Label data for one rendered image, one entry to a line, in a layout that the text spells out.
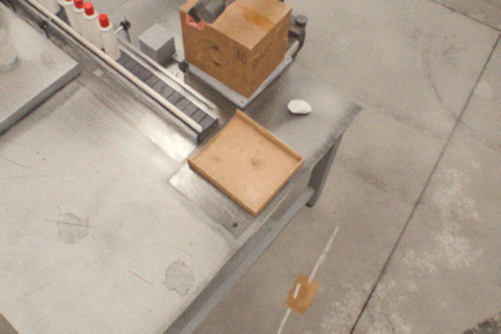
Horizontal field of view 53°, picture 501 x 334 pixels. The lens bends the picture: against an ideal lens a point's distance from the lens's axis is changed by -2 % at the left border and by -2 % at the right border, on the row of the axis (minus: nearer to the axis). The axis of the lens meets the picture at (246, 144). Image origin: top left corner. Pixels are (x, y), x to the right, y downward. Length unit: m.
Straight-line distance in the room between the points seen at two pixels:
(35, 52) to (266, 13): 0.89
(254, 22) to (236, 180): 0.52
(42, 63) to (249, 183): 0.89
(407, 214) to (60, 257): 1.72
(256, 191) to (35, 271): 0.73
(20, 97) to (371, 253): 1.71
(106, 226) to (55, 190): 0.22
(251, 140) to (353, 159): 1.09
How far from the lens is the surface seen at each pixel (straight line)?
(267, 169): 1.72
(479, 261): 2.75
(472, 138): 3.08
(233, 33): 1.68
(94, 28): 1.93
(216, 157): 1.74
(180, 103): 1.81
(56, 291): 1.65
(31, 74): 2.01
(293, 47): 2.85
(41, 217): 1.75
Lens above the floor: 2.35
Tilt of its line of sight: 59 degrees down
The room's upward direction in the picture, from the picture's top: 4 degrees clockwise
